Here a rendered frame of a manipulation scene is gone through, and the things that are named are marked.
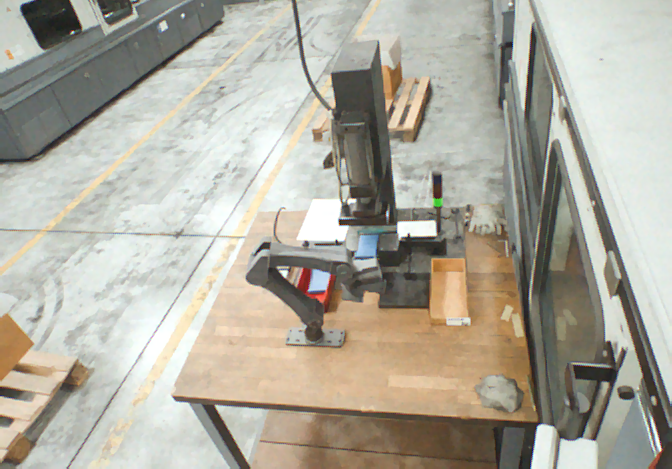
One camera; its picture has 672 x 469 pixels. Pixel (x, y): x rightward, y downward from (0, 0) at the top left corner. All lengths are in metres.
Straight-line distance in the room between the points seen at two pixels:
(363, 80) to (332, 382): 0.95
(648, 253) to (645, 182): 0.18
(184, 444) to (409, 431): 1.15
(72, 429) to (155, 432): 0.49
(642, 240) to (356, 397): 0.98
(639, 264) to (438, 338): 0.96
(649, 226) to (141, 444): 2.51
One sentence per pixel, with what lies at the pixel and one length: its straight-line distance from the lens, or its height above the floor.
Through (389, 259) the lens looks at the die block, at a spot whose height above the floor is 0.94.
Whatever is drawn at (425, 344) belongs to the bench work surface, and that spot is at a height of 0.90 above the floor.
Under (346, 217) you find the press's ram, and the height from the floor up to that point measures 1.14.
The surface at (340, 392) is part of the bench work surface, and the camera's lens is 1.52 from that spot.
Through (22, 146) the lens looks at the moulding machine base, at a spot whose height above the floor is 0.22.
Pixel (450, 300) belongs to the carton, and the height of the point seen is 0.90.
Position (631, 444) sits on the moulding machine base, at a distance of 1.42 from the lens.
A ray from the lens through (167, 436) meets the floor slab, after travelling 2.77.
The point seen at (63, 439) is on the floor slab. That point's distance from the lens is 3.09.
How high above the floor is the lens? 2.17
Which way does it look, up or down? 37 degrees down
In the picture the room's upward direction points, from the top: 11 degrees counter-clockwise
